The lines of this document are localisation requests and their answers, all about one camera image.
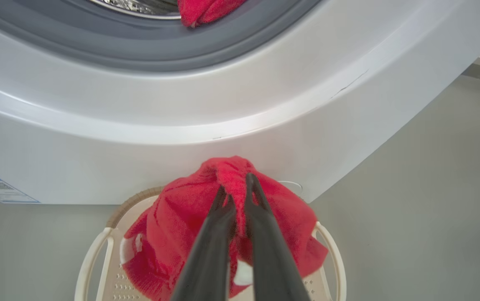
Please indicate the blue energy label sticker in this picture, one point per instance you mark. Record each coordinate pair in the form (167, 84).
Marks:
(1, 190)

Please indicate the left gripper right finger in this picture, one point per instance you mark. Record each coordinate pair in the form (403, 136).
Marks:
(269, 259)

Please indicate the red fleece garment white trim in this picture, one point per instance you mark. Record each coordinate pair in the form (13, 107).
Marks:
(173, 225)

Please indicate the white front-load washing machine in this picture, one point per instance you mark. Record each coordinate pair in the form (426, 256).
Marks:
(181, 113)

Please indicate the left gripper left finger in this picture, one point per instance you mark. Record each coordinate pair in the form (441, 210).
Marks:
(210, 259)

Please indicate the red smooth garment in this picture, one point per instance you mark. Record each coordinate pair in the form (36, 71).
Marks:
(206, 10)

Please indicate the white perforated basket brown rim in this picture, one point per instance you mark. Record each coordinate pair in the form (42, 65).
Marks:
(98, 259)

